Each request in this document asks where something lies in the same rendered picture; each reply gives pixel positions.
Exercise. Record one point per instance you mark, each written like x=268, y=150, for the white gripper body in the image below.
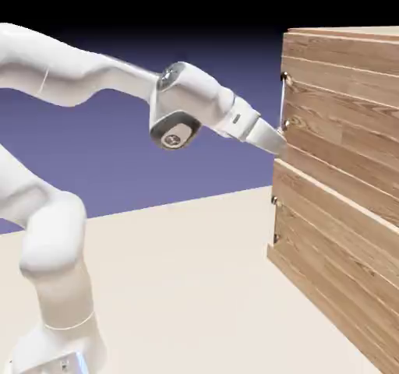
x=265, y=135

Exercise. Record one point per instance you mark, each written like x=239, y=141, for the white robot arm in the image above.
x=65, y=68

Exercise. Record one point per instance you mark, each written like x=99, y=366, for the wooden cabinet door with knots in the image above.
x=339, y=124

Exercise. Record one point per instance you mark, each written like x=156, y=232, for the light wooden cabinet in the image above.
x=343, y=193

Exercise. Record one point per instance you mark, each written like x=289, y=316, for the plain wooden cabinet door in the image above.
x=336, y=249

